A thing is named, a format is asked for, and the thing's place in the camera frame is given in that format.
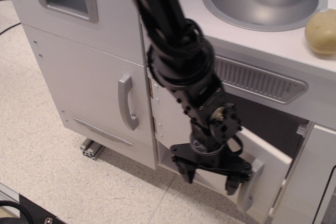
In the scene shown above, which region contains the silver emblem badge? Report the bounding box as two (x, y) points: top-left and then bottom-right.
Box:
(73, 117), (134, 146)

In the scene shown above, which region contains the silver left door handle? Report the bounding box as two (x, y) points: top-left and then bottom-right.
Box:
(118, 74), (139, 131)

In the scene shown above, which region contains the white toy kitchen cabinet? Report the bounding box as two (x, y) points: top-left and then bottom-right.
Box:
(1, 0), (335, 223)

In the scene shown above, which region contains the silver door handle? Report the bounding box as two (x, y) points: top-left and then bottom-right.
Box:
(118, 74), (139, 131)
(236, 159), (264, 212)

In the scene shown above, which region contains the white cabinet door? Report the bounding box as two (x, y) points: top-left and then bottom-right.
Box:
(148, 74), (292, 223)
(24, 25), (156, 168)
(272, 124), (335, 223)

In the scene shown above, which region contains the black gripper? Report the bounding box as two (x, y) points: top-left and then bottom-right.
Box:
(170, 135), (252, 195)

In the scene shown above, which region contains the brass door hinge upper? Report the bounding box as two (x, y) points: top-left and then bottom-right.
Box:
(148, 77), (153, 99)

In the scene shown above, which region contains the brass door hinge lower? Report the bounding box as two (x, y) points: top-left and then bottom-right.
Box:
(152, 117), (158, 135)

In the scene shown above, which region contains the black floor cable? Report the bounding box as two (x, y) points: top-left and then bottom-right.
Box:
(0, 0), (21, 35)

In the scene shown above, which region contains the brass door hinge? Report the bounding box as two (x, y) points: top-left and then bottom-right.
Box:
(148, 77), (153, 99)
(152, 117), (158, 135)

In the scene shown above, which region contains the silver vent grille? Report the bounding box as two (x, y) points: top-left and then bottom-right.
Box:
(215, 56), (308, 104)

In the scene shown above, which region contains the beige potato toy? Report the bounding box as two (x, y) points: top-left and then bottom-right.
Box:
(304, 9), (335, 55)

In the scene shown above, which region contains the aluminium extrusion rail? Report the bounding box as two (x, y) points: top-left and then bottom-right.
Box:
(80, 138), (106, 161)

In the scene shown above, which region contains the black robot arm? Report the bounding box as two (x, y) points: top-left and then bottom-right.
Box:
(133, 0), (251, 195)

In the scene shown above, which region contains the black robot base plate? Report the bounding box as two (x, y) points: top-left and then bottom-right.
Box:
(0, 182), (69, 224)

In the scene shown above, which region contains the black cable at right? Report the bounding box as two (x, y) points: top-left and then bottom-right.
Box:
(317, 165), (336, 224)

